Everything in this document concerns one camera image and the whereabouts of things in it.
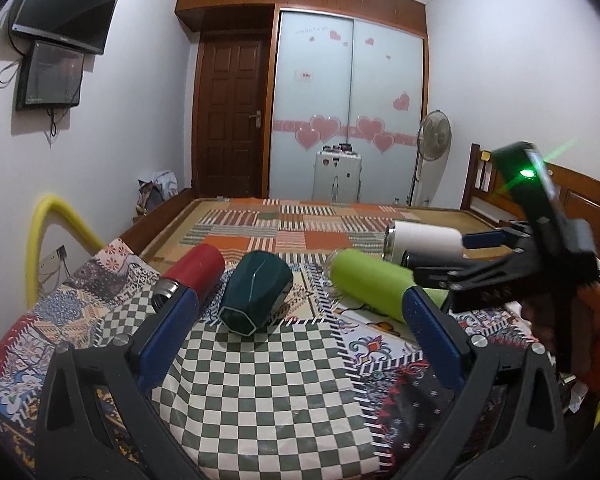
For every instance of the red thermos bottle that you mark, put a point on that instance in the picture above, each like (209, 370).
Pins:
(199, 269)

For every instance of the wall mounted black television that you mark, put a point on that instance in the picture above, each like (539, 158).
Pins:
(80, 24)

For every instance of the dark brown wooden door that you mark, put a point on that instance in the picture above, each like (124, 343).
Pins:
(228, 114)

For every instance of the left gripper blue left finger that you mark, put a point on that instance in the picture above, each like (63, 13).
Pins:
(162, 335)

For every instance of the black bottle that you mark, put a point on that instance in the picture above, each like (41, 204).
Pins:
(414, 260)

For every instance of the dark green faceted cup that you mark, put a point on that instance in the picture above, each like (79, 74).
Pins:
(257, 288)

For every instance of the frosted sliding wardrobe doors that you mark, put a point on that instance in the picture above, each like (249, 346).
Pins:
(342, 80)

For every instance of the white bottle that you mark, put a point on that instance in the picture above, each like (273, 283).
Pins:
(421, 239)

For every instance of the yellow foam tube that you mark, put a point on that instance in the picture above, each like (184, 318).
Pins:
(53, 219)

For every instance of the bag on floor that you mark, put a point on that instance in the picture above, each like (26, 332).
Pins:
(155, 189)

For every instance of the wooden bed headboard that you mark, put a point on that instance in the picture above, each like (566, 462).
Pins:
(485, 194)

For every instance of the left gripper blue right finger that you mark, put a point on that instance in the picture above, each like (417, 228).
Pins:
(438, 335)

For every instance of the white standing fan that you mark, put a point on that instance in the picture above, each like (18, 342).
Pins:
(433, 140)

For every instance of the colourful patchwork quilt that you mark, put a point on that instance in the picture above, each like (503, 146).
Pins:
(70, 406)

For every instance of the small black wall monitor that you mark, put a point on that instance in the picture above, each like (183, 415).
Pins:
(50, 77)

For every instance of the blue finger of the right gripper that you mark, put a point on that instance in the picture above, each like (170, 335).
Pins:
(489, 239)

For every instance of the lime green bottle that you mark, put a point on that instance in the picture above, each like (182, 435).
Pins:
(378, 283)

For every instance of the green white checkered cloth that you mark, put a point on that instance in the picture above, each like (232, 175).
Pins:
(287, 402)

